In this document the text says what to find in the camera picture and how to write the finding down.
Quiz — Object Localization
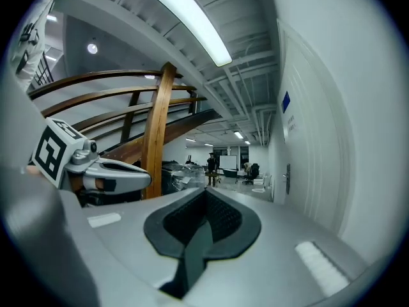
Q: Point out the black office chair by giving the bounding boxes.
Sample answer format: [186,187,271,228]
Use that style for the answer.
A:
[242,162,261,186]

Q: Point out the wooden stair stringer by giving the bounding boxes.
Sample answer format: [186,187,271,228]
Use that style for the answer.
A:
[98,108,224,166]

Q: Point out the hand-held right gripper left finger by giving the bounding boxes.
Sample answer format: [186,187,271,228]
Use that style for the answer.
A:
[59,186,213,307]

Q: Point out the black plastic-wrapped furniture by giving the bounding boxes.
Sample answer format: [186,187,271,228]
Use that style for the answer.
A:
[160,160,206,196]

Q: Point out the white ceiling pipes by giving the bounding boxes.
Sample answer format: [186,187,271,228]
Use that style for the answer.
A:
[203,48,279,147]

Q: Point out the black metal railing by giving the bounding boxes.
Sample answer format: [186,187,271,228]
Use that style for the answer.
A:
[33,52,54,87]

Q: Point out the whiteboard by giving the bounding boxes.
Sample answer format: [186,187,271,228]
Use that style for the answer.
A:
[219,154,238,170]

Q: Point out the long ceiling light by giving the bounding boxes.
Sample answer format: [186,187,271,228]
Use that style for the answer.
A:
[149,0,233,68]

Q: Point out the wooden stair railing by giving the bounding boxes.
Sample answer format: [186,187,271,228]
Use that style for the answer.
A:
[27,70,208,146]

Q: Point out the blue door sign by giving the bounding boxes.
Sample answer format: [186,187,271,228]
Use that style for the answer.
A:
[281,90,293,114]

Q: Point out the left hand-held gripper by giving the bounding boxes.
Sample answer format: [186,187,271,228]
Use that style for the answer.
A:
[29,116,152,208]

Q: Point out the wooden stair post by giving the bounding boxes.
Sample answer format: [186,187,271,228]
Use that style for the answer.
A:
[139,61,178,201]

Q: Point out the silver door lock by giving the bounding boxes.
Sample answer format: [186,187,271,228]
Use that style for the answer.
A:
[282,162,292,196]

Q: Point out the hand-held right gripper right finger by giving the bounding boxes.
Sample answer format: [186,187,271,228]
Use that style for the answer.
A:
[178,186,369,307]

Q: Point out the white door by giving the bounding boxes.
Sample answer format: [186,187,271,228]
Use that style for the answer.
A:
[276,18,356,237]

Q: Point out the person's white printed shirt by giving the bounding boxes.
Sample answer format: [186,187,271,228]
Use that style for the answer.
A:
[5,0,65,93]

